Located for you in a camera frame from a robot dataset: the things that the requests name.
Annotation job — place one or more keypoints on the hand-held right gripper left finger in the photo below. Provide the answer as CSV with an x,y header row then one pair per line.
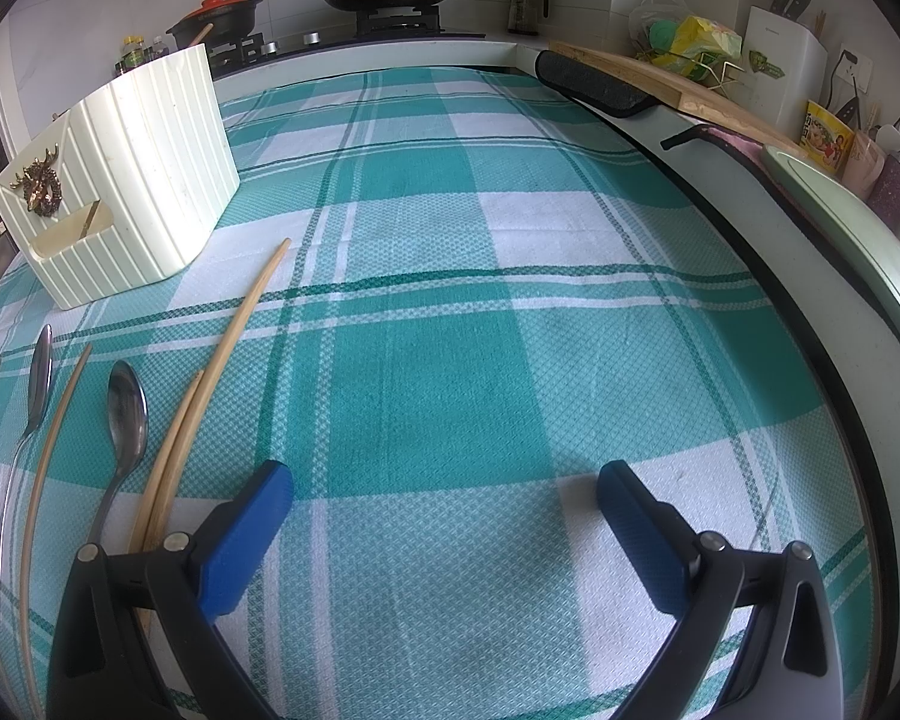
x,y
244,540

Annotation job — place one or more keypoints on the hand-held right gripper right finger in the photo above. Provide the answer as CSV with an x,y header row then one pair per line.
x,y
641,540

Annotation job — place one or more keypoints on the metal spoon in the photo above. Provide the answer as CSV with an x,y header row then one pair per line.
x,y
126,405
41,371

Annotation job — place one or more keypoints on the white ribbed utensil holder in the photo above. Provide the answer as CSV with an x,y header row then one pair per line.
x,y
157,165

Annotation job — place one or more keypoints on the teal white checked tablecloth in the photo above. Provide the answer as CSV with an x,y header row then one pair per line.
x,y
420,352

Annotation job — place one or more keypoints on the thin wooden stick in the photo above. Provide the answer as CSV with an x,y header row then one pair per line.
x,y
88,221

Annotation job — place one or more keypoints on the pale green tray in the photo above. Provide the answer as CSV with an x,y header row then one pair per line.
x,y
855,240

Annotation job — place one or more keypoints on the pink mat with black trim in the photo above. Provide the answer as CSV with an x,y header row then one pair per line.
x,y
735,142

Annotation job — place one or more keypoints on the purple glitter bottle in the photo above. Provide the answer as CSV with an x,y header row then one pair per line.
x,y
892,187

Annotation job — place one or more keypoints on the pink cup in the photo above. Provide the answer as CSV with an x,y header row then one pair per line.
x,y
862,165

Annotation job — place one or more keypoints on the wooden cutting board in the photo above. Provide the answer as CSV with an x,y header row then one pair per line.
x,y
720,109

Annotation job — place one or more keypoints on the yellow instant noodle cup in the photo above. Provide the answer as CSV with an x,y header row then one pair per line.
x,y
829,139

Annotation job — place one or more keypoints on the white knife block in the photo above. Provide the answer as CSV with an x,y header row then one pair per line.
x,y
784,90

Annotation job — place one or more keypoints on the seasoning bottle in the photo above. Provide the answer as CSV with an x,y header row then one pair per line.
x,y
129,54
157,47

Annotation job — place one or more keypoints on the green round object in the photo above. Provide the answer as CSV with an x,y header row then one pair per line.
x,y
661,35

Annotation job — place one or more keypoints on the yellow green bag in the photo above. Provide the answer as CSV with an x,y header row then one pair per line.
x,y
709,37

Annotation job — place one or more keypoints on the black pot with red lid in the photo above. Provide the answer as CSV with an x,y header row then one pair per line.
x,y
225,19

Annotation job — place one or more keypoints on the white plastic bag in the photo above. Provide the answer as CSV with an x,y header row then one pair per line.
x,y
656,7

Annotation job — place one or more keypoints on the black gas stove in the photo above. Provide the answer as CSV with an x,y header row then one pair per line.
x,y
420,36

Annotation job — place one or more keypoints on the white wall socket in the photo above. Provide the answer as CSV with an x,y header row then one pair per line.
x,y
859,60

